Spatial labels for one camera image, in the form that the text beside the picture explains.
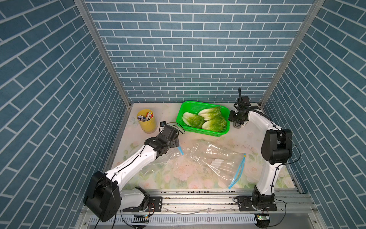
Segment aluminium rail frame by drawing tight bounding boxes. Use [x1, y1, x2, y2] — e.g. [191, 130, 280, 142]
[76, 189, 326, 229]

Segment clear zipper bag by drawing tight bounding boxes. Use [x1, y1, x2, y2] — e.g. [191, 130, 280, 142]
[189, 140, 246, 189]
[133, 147, 184, 187]

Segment chinese cabbage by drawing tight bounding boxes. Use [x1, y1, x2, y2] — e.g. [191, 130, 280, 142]
[198, 106, 222, 121]
[202, 115, 227, 132]
[182, 112, 205, 129]

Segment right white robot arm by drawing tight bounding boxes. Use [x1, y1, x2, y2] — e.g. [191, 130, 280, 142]
[228, 95, 293, 210]

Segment yellow cup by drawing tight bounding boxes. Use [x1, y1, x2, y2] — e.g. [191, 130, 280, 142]
[137, 109, 157, 134]

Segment green plastic basket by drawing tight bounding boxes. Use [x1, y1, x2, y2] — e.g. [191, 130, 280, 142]
[176, 101, 230, 137]

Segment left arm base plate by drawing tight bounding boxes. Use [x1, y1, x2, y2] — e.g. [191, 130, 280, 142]
[121, 196, 163, 213]

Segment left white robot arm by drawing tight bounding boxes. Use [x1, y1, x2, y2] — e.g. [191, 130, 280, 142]
[83, 122, 180, 222]

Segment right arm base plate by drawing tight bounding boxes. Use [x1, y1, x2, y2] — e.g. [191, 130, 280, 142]
[233, 195, 277, 211]

